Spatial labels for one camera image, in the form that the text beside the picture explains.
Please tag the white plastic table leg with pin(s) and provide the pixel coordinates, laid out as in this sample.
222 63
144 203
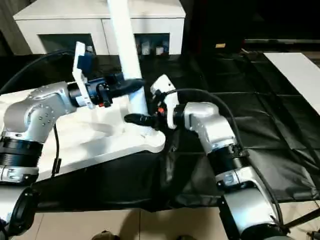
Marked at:
127 50

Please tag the black work mat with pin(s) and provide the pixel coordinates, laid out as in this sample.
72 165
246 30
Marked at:
225 165

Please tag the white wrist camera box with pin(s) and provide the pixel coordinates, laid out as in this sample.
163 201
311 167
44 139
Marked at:
167 95
82 62

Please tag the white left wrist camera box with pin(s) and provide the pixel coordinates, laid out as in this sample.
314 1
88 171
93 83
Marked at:
82 62

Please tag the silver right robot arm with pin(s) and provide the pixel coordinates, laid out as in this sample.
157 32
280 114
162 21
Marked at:
215 130

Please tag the white plastic table top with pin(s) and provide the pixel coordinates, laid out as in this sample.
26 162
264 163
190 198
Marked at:
100 140

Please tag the white side table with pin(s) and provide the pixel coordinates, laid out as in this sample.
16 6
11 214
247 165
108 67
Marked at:
297 70

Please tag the black stand leg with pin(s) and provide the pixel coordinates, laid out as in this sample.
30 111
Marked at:
305 224

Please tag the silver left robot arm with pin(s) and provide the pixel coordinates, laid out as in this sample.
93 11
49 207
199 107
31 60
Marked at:
35 115

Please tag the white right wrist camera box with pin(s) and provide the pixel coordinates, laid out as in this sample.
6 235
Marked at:
167 95

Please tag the white cabinet with glass doors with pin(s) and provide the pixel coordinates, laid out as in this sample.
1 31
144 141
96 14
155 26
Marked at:
60 17

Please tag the small yellow box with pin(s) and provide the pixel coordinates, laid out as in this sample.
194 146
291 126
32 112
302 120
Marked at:
221 46

